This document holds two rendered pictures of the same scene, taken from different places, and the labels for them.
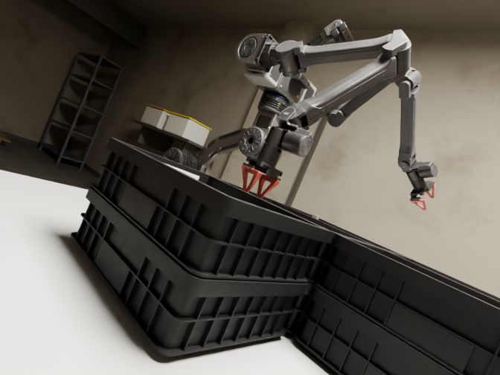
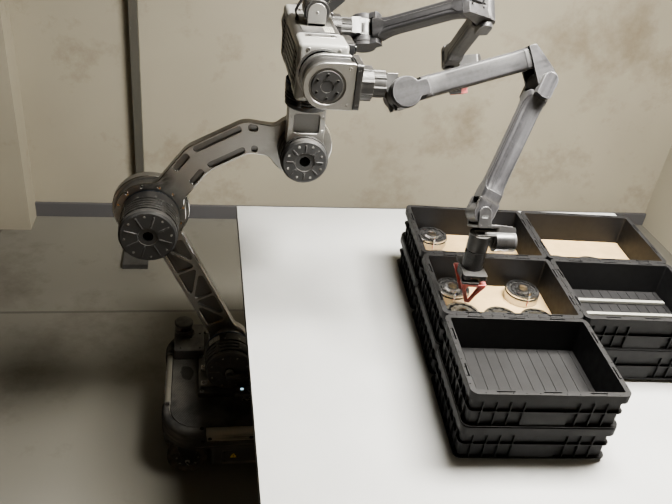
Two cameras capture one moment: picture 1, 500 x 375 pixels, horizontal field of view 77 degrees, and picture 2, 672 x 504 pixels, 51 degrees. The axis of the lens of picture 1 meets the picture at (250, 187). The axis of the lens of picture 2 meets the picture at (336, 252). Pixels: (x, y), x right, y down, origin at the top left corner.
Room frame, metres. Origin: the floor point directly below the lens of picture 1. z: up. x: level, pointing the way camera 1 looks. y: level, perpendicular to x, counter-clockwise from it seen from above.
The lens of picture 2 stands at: (0.16, 1.48, 2.03)
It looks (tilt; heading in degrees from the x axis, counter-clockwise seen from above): 32 degrees down; 309
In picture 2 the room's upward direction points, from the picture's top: 7 degrees clockwise
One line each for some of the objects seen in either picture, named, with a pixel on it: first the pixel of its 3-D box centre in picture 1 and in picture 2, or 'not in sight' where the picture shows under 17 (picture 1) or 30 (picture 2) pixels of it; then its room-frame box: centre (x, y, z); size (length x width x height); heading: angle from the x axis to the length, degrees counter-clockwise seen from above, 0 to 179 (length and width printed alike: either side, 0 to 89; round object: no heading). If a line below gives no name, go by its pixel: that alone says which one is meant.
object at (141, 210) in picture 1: (204, 210); (527, 371); (0.63, 0.07, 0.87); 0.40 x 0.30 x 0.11; 48
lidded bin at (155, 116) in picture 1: (162, 120); not in sight; (4.04, 1.36, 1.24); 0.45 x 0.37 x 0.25; 52
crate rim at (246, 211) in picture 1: (213, 187); (532, 356); (0.63, 0.07, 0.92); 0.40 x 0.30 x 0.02; 48
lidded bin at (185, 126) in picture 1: (187, 129); not in sight; (3.72, 0.95, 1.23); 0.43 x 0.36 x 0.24; 52
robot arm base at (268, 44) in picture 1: (274, 53); (367, 83); (1.23, 0.12, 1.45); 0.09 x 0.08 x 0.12; 142
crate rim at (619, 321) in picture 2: (457, 292); (629, 292); (0.58, -0.43, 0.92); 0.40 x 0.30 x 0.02; 48
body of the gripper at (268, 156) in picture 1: (268, 158); (473, 260); (0.89, -0.02, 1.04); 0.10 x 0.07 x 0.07; 137
